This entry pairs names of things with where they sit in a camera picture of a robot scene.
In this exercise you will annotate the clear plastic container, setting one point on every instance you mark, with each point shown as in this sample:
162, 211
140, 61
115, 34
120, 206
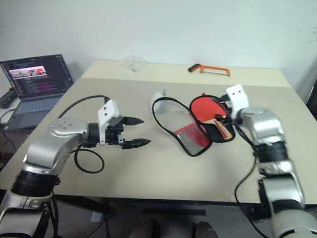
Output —
133, 63

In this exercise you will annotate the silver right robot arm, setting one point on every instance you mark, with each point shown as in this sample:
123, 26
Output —
275, 148

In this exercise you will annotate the orange hacksaw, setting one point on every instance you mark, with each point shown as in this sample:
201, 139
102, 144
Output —
210, 69

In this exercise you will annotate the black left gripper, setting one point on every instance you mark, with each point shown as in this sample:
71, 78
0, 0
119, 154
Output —
114, 135

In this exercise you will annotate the grey open laptop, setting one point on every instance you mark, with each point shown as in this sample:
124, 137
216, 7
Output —
37, 84

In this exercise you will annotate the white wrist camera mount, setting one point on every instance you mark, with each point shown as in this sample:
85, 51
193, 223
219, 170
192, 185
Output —
108, 112
238, 98

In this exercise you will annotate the dark rounded shape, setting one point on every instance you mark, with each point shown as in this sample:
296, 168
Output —
205, 230

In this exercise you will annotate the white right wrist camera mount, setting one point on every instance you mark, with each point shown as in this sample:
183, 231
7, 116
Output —
238, 98

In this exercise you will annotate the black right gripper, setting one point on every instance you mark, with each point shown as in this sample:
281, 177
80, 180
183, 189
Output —
227, 106

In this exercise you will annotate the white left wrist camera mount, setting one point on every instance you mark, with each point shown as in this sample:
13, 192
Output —
108, 112

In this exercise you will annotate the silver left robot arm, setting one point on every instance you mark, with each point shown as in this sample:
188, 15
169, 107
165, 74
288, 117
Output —
47, 148

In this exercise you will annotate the red table tennis paddle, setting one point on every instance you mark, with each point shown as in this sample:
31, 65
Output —
205, 107

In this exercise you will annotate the black transparent paddle case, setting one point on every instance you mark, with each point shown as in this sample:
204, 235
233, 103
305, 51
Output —
188, 141

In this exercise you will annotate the black device beside laptop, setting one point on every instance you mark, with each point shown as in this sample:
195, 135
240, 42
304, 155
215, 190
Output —
6, 98

